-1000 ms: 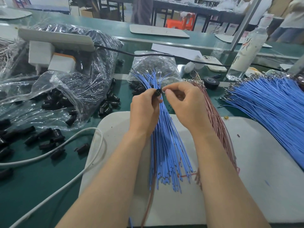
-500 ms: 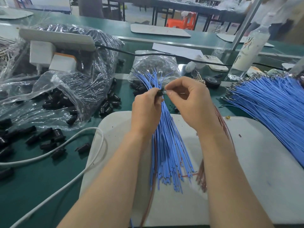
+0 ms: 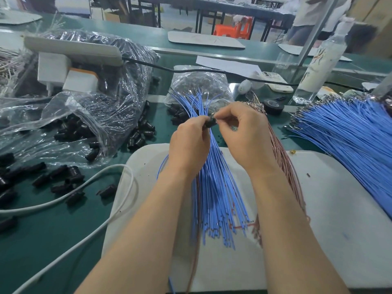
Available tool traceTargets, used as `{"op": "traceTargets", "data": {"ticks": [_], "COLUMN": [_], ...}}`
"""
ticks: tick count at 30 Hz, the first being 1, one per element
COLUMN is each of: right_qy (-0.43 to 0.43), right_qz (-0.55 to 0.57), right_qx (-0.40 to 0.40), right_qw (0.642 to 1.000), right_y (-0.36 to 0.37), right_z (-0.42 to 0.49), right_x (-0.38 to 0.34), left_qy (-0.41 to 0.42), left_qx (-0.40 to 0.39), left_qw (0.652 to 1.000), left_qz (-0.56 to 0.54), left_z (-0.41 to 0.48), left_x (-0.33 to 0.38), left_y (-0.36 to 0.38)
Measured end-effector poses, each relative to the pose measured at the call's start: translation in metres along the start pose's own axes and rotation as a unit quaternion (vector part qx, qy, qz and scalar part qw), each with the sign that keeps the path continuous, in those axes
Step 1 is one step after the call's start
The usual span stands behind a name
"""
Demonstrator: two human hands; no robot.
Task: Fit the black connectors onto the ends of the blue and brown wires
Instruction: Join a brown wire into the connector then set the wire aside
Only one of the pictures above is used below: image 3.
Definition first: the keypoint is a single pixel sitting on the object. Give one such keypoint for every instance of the person's left hand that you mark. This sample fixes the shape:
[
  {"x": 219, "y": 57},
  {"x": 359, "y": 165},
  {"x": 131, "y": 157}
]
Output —
[{"x": 188, "y": 148}]

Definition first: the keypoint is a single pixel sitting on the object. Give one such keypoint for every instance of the person's right hand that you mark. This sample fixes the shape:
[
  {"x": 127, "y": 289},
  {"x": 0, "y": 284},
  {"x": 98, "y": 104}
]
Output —
[{"x": 248, "y": 136}]

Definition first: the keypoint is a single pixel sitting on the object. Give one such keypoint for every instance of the black connector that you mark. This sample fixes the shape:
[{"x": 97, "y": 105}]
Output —
[{"x": 210, "y": 122}]

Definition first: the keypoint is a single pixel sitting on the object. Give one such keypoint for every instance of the pile of black plastic caps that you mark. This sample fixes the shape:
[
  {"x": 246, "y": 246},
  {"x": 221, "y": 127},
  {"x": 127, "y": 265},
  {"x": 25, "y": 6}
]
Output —
[{"x": 61, "y": 174}]

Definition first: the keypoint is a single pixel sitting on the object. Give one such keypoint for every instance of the person's left forearm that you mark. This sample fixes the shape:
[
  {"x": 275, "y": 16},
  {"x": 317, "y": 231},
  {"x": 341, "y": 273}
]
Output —
[{"x": 135, "y": 248}]

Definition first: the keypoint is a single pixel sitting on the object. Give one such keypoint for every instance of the person's right forearm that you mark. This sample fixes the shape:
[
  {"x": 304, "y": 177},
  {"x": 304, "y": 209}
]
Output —
[{"x": 297, "y": 245}]

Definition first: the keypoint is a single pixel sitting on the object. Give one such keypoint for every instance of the black tape roll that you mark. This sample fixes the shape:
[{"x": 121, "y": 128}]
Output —
[{"x": 274, "y": 107}]

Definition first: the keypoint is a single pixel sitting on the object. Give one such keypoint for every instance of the white computer mouse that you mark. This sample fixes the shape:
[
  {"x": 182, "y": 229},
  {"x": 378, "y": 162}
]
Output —
[{"x": 244, "y": 87}]

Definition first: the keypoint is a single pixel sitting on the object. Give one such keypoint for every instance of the white flat device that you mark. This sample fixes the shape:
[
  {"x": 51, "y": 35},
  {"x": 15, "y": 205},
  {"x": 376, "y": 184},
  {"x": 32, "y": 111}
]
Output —
[{"x": 275, "y": 81}]

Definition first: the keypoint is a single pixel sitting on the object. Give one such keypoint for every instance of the small clear plastic bag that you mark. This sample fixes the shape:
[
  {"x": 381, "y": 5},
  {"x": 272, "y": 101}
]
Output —
[{"x": 199, "y": 82}]

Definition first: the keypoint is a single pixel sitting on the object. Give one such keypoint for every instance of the white paper sheet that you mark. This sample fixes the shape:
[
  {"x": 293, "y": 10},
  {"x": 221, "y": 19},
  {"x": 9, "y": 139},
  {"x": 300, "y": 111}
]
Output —
[{"x": 228, "y": 65}]

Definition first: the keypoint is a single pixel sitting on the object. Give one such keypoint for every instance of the large clear plastic bag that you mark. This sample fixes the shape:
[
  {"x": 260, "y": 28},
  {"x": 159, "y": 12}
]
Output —
[{"x": 122, "y": 88}]

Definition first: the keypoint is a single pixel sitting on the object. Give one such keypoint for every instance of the white flat tray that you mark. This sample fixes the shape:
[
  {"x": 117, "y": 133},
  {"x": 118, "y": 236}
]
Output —
[
  {"x": 19, "y": 17},
  {"x": 206, "y": 39},
  {"x": 291, "y": 50}
]

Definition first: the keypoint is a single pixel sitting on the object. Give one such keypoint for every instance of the white spray bottle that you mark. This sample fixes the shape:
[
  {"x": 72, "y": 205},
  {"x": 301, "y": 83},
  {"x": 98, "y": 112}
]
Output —
[{"x": 321, "y": 64}]

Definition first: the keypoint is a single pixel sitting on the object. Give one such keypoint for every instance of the orange plastic stool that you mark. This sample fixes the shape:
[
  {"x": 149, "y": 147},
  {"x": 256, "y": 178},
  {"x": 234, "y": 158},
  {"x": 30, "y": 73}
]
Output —
[{"x": 234, "y": 28}]

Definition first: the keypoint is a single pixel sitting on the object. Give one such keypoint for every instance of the white orange charger adapter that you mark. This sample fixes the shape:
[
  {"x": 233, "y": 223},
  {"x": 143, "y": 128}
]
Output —
[{"x": 79, "y": 81}]

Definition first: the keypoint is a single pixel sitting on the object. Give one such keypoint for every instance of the white work board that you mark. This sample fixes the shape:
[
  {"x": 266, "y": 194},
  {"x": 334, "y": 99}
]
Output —
[{"x": 355, "y": 211}]

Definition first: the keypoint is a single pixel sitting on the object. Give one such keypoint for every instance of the white power strip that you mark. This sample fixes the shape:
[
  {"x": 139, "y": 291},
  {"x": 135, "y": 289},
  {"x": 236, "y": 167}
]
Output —
[{"x": 73, "y": 50}]

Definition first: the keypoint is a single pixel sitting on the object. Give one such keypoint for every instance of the cardboard boxes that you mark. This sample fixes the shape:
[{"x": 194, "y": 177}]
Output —
[{"x": 375, "y": 18}]

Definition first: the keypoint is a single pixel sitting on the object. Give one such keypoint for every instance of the blue table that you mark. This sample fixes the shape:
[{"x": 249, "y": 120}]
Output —
[{"x": 70, "y": 3}]

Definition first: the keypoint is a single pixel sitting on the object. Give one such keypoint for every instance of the slanted metal frame post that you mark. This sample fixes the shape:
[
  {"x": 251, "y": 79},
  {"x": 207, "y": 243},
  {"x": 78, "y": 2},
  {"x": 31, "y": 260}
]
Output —
[{"x": 315, "y": 33}]

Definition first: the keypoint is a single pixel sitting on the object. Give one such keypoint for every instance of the long black-frame table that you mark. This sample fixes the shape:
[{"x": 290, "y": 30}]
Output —
[{"x": 202, "y": 4}]

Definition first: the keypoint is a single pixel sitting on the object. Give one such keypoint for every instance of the short metal frame post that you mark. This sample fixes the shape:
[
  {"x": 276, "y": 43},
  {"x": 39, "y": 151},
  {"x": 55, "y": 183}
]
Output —
[{"x": 383, "y": 87}]

